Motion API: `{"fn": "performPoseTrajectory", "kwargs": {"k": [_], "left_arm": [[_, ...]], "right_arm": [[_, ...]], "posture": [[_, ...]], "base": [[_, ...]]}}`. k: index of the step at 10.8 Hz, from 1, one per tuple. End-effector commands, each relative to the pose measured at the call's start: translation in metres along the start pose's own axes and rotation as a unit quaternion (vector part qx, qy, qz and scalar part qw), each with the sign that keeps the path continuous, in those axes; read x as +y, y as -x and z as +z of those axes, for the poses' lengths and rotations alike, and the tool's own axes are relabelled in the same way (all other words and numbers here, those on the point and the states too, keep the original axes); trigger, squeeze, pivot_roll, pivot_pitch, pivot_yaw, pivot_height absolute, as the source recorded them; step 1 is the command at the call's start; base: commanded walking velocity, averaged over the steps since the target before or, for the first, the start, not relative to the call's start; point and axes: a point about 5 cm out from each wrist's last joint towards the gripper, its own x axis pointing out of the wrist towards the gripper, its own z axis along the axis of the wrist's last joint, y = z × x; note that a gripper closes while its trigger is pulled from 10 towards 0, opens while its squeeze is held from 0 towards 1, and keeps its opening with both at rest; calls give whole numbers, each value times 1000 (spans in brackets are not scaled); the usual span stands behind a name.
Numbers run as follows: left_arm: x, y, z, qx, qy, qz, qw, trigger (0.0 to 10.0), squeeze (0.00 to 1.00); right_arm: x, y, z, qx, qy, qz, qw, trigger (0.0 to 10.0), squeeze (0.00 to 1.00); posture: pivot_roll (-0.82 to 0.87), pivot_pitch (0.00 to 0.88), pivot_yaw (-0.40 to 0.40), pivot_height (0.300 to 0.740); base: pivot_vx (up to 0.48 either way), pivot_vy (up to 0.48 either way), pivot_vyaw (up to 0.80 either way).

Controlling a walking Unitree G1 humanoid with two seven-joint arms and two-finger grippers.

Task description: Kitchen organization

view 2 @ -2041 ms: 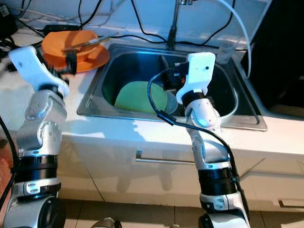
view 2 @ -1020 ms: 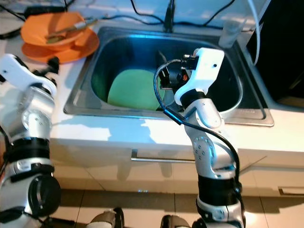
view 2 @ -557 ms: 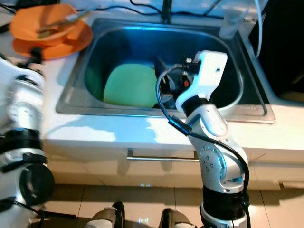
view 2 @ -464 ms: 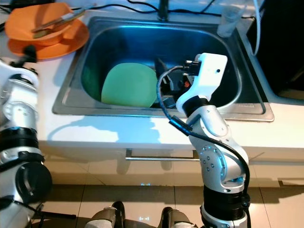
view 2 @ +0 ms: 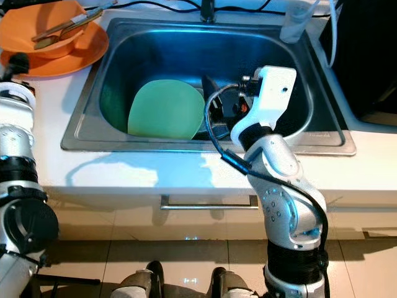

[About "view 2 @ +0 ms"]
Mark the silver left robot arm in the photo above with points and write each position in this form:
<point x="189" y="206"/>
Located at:
<point x="18" y="155"/>

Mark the dark metal faucet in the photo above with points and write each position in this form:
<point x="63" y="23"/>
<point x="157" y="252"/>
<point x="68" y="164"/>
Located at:
<point x="208" y="11"/>

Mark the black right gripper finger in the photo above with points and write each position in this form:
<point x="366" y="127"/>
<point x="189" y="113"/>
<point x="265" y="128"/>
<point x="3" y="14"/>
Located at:
<point x="212" y="98"/>

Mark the stainless steel sink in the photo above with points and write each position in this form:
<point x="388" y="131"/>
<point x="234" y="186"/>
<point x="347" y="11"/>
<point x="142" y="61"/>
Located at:
<point x="161" y="59"/>

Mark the green plate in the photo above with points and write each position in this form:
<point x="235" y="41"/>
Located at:
<point x="164" y="110"/>

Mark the robot left leg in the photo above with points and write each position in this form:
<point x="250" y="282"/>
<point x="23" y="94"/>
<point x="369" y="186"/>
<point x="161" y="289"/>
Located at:
<point x="136" y="285"/>

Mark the black stand leg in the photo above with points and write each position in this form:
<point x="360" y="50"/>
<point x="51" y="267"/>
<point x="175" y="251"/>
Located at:
<point x="62" y="279"/>

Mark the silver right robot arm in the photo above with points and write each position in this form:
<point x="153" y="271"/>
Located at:
<point x="291" y="211"/>

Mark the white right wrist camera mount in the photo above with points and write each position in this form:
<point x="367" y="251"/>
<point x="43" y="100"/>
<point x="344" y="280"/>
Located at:
<point x="273" y="93"/>

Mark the orange plate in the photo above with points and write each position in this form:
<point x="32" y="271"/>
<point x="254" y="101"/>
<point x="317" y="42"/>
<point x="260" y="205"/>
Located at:
<point x="80" y="56"/>

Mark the black water dispenser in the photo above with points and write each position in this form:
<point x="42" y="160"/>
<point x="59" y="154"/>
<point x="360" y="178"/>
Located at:
<point x="366" y="56"/>

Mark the robot leg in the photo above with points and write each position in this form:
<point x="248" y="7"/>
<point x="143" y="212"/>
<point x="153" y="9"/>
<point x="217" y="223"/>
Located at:
<point x="136" y="285"/>
<point x="236" y="288"/>

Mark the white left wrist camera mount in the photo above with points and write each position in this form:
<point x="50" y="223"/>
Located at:
<point x="15" y="93"/>

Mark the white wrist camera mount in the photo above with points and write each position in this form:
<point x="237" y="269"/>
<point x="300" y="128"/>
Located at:
<point x="273" y="93"/>
<point x="15" y="93"/>

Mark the robot right leg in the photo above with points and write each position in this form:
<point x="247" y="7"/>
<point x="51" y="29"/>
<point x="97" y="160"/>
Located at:
<point x="236" y="288"/>

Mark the white kitchen cabinet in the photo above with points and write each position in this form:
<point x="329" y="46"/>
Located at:
<point x="118" y="220"/>

